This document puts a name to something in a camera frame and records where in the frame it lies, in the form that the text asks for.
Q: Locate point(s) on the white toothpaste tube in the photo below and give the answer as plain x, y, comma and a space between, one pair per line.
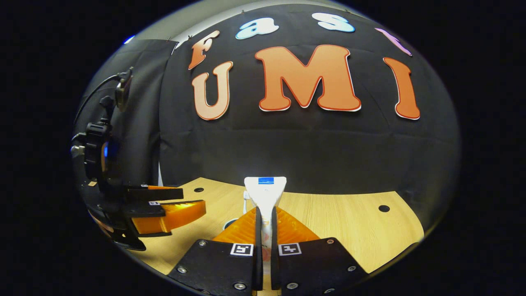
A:
265, 193

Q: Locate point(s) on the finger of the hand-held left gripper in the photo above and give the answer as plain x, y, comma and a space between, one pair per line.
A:
144, 209
156, 194

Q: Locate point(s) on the black backdrop cloth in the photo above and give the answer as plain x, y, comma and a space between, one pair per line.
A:
287, 148

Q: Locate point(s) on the ceiling light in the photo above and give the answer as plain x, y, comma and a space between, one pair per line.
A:
128, 40

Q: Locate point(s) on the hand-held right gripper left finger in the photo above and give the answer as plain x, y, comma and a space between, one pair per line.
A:
259, 267

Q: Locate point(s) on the plain black cloth panel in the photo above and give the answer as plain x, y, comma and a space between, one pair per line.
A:
139, 135

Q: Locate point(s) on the wooden desktop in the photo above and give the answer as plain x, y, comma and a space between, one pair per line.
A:
349, 230

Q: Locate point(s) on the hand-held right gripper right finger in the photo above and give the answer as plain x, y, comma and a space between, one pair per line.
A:
274, 267

